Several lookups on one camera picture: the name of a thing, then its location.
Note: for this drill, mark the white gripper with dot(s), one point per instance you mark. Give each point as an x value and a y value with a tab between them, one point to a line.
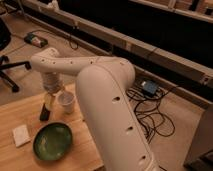
52	84

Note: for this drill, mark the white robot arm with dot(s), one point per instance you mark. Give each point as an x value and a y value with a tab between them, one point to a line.
100	87

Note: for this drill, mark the green ceramic bowl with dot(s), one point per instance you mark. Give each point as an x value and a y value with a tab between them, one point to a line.
52	141

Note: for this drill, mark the black remote control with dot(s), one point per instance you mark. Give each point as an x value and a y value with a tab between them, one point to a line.
45	114

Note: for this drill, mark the white folded cloth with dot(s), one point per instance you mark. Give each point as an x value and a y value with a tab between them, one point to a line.
21	135

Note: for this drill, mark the green box on floor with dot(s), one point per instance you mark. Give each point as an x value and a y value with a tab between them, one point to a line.
35	40

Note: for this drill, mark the black office chair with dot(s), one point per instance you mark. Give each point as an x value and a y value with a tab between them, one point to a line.
5	38

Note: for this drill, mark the blue power adapter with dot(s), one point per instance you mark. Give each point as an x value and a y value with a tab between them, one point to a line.
149	87

